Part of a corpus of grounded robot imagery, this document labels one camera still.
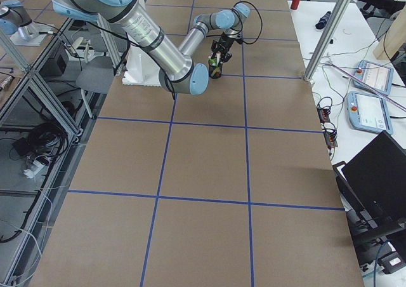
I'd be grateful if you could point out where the near blue teach pendant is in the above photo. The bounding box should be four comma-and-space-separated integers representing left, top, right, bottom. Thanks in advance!
346, 91, 393, 135

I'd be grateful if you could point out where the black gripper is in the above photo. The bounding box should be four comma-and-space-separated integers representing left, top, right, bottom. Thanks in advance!
210, 34, 243, 62

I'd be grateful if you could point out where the grey aluminium frame post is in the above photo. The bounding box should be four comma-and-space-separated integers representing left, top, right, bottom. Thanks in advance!
303, 0, 351, 82

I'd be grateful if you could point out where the blue teach pendant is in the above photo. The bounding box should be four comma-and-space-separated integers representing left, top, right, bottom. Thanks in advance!
353, 60, 394, 95
346, 91, 393, 135

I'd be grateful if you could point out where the folded blue umbrella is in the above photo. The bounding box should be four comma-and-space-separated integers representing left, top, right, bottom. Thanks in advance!
315, 11, 332, 30

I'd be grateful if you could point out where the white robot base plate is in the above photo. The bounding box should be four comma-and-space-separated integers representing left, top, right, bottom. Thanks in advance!
122, 46, 160, 87

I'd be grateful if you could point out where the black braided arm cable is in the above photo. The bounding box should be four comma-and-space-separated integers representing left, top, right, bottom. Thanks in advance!
233, 1, 263, 45

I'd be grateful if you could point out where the black mesh pen cup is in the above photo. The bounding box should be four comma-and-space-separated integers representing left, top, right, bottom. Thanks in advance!
208, 58, 223, 79

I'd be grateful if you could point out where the grey office chair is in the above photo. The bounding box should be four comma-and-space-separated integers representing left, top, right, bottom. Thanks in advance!
75, 41, 115, 119

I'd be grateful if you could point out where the black laptop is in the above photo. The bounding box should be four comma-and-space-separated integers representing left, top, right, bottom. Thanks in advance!
342, 131, 405, 225

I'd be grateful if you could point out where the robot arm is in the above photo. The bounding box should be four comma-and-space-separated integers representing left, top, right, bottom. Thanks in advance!
52, 0, 209, 95
179, 3, 250, 65

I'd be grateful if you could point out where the far blue teach pendant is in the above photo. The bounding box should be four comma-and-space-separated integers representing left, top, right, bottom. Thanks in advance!
353, 60, 394, 95

